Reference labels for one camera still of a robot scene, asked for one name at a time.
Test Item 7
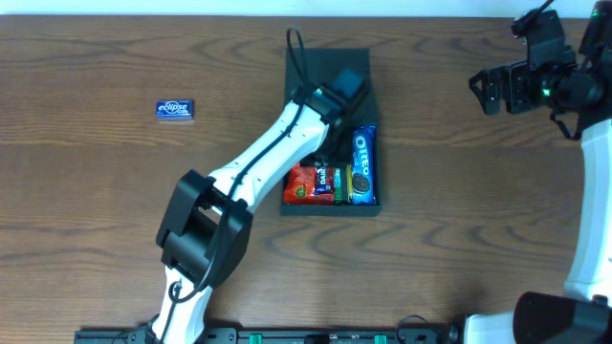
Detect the yellow snack bag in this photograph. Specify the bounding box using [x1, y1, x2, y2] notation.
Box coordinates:
[344, 164, 353, 204]

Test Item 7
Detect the blue Oreo cookie pack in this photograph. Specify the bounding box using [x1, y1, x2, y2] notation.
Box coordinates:
[350, 125, 376, 205]

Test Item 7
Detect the purple Dairy Milk bar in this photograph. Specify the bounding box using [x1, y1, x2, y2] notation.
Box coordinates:
[315, 166, 335, 195]

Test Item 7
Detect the green white chocolate bar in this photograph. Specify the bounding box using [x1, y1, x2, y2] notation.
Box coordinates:
[334, 168, 345, 204]

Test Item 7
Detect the red snack bag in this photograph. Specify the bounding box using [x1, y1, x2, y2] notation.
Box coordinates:
[283, 163, 334, 205]

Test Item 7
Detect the dark green box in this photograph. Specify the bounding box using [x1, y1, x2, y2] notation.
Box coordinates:
[280, 48, 382, 217]

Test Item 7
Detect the blue Eclipse mint box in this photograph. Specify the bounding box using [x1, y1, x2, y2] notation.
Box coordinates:
[155, 99, 194, 120]

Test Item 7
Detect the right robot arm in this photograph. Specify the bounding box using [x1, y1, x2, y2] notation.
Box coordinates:
[448, 1, 611, 344]

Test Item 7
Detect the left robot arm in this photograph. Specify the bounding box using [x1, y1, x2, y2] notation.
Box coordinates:
[146, 82, 366, 343]

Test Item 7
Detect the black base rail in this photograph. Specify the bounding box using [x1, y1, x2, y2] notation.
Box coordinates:
[74, 324, 463, 344]

